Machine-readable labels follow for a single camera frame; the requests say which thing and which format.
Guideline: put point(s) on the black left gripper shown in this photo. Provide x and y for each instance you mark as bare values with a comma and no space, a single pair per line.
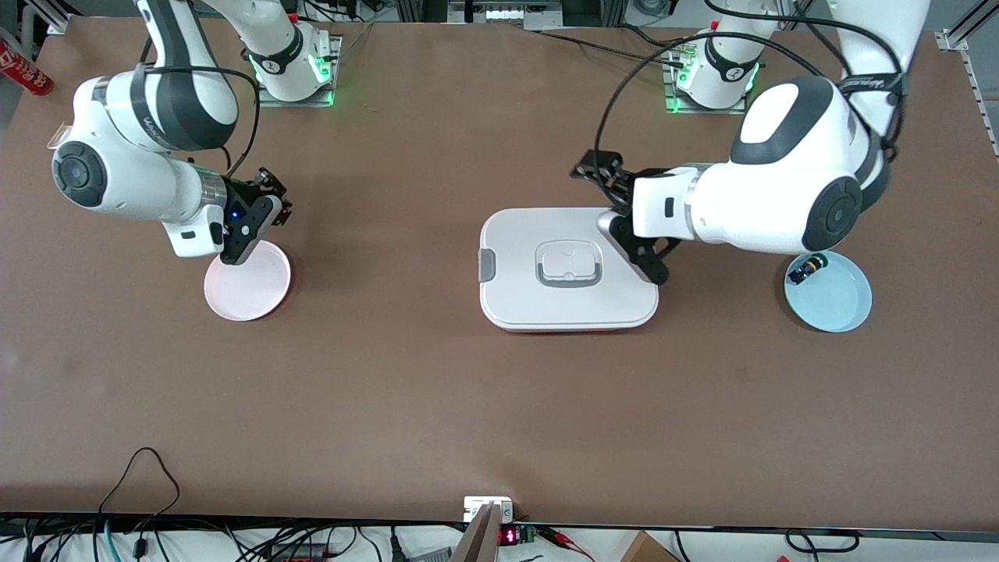
611,178

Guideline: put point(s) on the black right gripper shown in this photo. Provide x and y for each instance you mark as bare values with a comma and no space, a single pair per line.
251,190

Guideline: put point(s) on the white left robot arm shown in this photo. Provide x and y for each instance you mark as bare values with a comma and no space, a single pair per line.
780,179

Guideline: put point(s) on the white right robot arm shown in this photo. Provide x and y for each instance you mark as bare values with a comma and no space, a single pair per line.
133,164

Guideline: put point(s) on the pink round plate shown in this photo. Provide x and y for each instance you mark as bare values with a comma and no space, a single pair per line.
250,293

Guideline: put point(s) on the white lidded lunch box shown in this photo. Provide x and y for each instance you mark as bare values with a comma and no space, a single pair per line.
562,304

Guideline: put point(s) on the white power strip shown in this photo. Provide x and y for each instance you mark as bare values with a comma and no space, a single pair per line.
503,14

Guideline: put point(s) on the yellow white small carton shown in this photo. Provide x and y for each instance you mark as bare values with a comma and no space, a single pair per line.
56,139

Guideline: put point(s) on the light blue round plate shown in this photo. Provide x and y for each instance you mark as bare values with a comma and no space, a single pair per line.
835,300

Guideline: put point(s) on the red drink can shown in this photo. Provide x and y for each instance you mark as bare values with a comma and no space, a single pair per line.
23,69

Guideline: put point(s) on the small white box device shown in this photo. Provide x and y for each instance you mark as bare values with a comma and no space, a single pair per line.
476,506

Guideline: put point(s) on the red digit display module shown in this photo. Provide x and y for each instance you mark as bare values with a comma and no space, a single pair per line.
509,536

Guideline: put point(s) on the brown cardboard box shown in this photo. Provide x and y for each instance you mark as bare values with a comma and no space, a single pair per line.
644,550

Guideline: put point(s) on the grey metal bar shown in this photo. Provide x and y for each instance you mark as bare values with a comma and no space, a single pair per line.
478,542

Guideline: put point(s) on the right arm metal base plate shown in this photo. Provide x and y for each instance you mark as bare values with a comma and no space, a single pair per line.
269,101

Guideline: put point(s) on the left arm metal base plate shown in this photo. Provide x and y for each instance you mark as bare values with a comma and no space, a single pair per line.
706,111

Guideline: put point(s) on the silver aluminium frame profile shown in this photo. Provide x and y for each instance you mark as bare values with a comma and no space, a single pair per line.
956,37
55,23

